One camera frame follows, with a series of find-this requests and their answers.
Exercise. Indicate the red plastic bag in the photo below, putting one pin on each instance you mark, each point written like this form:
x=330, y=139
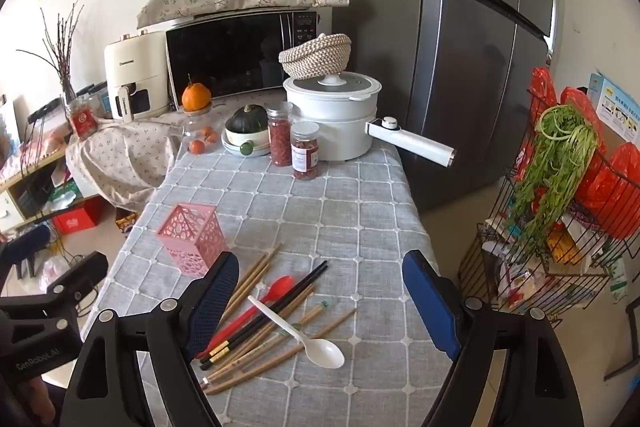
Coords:
x=615, y=187
x=542, y=87
x=577, y=102

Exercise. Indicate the wooden chopstick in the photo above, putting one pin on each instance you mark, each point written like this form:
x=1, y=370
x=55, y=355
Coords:
x=300, y=339
x=287, y=312
x=256, y=277
x=260, y=264
x=270, y=338

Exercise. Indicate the wooden shelf unit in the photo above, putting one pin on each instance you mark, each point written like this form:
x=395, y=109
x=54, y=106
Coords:
x=20, y=177

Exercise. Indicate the bunch of green vegetables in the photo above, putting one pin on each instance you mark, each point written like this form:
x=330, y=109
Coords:
x=555, y=157

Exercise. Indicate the pink lattice utensil holder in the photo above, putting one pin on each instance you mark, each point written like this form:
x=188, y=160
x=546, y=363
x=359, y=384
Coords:
x=190, y=232

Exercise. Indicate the grey refrigerator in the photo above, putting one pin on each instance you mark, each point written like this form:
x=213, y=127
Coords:
x=465, y=57

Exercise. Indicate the small green lime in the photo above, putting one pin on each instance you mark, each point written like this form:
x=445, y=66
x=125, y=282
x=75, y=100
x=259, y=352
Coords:
x=246, y=149

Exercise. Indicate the white plastic spoon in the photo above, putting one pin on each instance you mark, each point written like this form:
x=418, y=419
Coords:
x=325, y=352

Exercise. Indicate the red plastic spoon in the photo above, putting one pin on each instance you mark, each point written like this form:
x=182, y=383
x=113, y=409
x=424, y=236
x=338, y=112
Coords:
x=277, y=288

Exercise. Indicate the cream air fryer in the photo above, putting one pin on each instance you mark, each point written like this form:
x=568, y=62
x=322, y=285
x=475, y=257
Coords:
x=130, y=62

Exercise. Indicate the white electric cooking pot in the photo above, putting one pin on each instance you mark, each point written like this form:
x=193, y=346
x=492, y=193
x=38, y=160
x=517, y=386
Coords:
x=340, y=127

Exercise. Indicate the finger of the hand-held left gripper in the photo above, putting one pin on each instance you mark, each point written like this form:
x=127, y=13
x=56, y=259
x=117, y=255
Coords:
x=30, y=239
x=85, y=271

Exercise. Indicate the stacked white bowls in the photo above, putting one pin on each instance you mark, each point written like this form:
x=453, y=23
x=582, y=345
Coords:
x=265, y=151

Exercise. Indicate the white ceramic bowl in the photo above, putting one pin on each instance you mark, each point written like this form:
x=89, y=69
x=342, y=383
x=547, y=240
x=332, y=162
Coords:
x=235, y=138

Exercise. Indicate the red gift box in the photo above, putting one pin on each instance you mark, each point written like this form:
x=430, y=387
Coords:
x=80, y=217

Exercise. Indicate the small tangerine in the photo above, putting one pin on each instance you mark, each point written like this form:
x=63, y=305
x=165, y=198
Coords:
x=204, y=130
x=213, y=138
x=197, y=147

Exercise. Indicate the bunch of bare twigs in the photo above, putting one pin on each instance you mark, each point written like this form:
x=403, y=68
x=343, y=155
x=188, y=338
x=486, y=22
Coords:
x=62, y=42

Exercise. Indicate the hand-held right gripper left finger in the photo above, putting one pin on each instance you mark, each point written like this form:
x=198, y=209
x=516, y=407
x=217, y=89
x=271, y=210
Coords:
x=215, y=302

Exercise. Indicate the clear jar of goji berries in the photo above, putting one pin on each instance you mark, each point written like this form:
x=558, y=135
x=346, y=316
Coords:
x=280, y=137

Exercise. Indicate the red label snack jar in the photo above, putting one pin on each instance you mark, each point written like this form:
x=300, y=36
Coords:
x=82, y=119

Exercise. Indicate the printed cardboard box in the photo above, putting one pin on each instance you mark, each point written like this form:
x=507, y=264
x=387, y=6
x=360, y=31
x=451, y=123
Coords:
x=127, y=222

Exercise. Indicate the teal box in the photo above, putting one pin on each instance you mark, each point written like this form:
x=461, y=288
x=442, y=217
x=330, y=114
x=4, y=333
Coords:
x=105, y=104

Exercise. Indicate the large orange with stem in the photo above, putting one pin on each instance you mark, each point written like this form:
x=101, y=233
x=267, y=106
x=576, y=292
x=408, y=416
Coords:
x=195, y=97

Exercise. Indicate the black microwave oven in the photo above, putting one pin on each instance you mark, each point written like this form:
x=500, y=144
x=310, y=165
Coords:
x=225, y=57

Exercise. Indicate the glass vase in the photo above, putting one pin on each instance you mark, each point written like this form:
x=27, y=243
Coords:
x=67, y=92

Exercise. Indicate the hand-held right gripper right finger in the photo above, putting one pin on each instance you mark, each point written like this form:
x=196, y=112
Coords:
x=430, y=307

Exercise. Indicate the blue and white carton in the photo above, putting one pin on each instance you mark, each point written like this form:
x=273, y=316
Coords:
x=617, y=107

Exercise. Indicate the dark green kabocha squash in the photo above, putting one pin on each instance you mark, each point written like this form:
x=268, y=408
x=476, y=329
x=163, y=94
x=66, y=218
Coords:
x=247, y=119

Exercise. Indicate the person's left hand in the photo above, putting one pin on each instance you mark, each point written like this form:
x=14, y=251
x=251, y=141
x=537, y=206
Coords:
x=35, y=402

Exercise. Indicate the black chopstick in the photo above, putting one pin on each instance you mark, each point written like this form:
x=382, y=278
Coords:
x=310, y=274
x=295, y=294

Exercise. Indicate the cherry print draped cloth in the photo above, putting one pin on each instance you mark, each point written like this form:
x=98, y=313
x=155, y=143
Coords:
x=125, y=157

